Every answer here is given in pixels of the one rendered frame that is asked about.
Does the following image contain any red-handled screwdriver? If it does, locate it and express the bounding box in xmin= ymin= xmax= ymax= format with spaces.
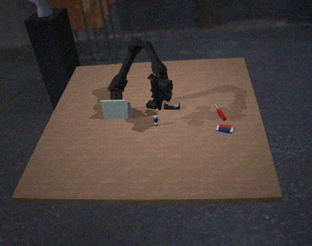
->
xmin=215 ymin=105 xmax=226 ymax=121

